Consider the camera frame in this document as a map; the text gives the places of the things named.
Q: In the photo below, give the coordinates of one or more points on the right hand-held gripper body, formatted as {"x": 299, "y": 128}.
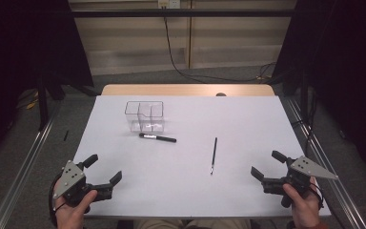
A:
{"x": 298, "y": 178}

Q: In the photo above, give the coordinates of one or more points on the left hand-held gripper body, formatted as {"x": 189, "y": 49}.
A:
{"x": 71, "y": 178}

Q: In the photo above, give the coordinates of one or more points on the thin black brush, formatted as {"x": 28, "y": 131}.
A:
{"x": 214, "y": 154}

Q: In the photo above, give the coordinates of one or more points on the clear plastic organizer box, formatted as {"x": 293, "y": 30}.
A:
{"x": 146, "y": 124}

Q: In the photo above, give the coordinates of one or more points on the person's right hand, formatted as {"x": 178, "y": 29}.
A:
{"x": 305, "y": 211}

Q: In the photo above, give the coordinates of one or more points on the person's left hand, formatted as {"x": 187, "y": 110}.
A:
{"x": 71, "y": 216}

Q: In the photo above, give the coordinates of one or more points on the small black stick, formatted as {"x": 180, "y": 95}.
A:
{"x": 66, "y": 135}

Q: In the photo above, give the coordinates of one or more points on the white table mat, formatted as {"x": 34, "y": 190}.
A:
{"x": 184, "y": 184}

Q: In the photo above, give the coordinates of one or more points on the yellow floor item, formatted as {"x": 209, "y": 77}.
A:
{"x": 31, "y": 105}

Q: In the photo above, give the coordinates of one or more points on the person's legs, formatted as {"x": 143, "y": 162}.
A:
{"x": 190, "y": 224}

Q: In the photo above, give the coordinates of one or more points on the wooden table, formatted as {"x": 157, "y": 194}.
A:
{"x": 171, "y": 90}

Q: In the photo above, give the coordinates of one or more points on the dark curtain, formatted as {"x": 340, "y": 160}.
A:
{"x": 22, "y": 41}
{"x": 346, "y": 63}

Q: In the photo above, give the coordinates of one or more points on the metal floor rail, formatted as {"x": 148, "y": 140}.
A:
{"x": 327, "y": 159}
{"x": 22, "y": 171}

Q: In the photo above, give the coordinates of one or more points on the black stand post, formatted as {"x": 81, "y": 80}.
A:
{"x": 43, "y": 105}
{"x": 304, "y": 95}

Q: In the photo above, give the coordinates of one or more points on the black metal frame bar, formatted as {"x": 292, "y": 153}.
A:
{"x": 184, "y": 13}

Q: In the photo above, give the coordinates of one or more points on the white wall outlet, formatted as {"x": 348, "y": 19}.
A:
{"x": 169, "y": 3}

